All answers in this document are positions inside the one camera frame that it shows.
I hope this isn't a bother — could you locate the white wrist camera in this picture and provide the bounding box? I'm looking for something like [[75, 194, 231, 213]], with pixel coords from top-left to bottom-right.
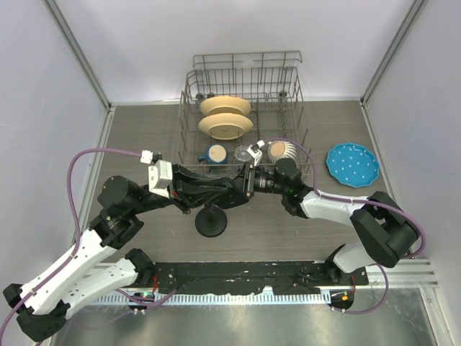
[[246, 140, 266, 167], [140, 150, 173, 199]]

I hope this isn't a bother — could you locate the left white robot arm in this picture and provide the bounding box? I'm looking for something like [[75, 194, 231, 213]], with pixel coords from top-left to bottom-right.
[[3, 161, 241, 342]]

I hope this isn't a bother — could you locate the purple cable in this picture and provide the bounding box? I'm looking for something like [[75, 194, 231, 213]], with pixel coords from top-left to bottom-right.
[[264, 138, 429, 314], [0, 147, 177, 342]]

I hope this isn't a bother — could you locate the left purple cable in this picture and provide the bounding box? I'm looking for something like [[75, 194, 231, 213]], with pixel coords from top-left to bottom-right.
[[0, 147, 177, 342]]

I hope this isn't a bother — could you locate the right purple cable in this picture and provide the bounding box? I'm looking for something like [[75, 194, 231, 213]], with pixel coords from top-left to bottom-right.
[[264, 138, 429, 314]]

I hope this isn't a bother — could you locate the front beige plate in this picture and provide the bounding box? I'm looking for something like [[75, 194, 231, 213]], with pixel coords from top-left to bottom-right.
[[198, 113, 254, 141]]

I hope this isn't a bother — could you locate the striped ceramic bowl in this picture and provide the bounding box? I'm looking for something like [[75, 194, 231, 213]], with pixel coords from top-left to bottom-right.
[[267, 141, 297, 164]]

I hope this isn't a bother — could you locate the perforated cable tray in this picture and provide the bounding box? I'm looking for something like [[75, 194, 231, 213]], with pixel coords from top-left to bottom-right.
[[87, 290, 331, 306]]

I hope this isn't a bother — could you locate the rear beige plate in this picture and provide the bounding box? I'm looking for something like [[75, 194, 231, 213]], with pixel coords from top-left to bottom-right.
[[200, 96, 251, 116]]

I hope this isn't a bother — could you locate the clear glass cup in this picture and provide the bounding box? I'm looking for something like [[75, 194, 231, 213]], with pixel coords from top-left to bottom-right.
[[234, 146, 254, 162]]

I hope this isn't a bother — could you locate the blue dotted plate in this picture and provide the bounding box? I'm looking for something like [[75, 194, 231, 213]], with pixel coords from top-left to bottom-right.
[[326, 142, 380, 188]]

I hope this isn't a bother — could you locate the blue mug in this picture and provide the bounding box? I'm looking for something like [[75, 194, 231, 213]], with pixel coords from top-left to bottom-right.
[[198, 144, 228, 165]]

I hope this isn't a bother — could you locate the grey wire dish rack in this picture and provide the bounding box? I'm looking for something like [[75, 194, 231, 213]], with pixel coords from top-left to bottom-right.
[[176, 50, 312, 177]]

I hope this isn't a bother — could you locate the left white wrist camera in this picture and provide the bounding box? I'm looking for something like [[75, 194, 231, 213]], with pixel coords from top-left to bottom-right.
[[140, 150, 173, 199]]

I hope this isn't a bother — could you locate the black smartphone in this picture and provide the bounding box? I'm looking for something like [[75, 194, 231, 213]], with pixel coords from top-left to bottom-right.
[[213, 177, 249, 210]]

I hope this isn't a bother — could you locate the beige plate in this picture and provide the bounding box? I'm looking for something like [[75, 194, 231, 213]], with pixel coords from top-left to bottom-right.
[[198, 113, 254, 141], [200, 96, 251, 116]]

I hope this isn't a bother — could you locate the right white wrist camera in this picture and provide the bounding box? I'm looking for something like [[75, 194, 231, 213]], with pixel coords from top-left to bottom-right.
[[246, 140, 266, 167]]

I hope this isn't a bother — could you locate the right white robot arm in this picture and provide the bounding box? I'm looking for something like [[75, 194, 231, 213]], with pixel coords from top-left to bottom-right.
[[235, 159, 422, 285]]

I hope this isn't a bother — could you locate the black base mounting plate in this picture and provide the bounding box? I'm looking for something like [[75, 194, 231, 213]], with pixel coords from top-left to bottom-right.
[[128, 261, 369, 296]]

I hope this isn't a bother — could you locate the black phone stand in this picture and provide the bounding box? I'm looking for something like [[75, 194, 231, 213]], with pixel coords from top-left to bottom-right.
[[194, 203, 228, 238]]

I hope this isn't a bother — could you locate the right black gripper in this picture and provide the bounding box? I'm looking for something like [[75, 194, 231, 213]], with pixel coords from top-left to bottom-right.
[[219, 162, 287, 199]]

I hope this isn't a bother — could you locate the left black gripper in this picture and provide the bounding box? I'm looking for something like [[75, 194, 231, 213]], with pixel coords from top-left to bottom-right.
[[129, 161, 227, 215]]

